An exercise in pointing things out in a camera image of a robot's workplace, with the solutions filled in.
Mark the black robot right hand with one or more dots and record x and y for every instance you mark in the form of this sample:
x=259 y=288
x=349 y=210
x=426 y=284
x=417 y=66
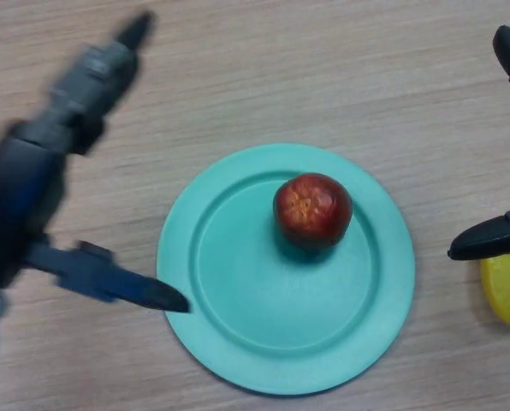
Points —
x=490 y=242

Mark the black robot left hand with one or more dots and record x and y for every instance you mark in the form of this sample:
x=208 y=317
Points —
x=19 y=201

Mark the red apple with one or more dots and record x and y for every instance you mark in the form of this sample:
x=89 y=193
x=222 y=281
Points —
x=312 y=210

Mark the green round plate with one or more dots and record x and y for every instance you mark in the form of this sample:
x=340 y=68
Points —
x=280 y=308

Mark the yellow starfruit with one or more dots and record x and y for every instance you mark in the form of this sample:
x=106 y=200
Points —
x=507 y=291

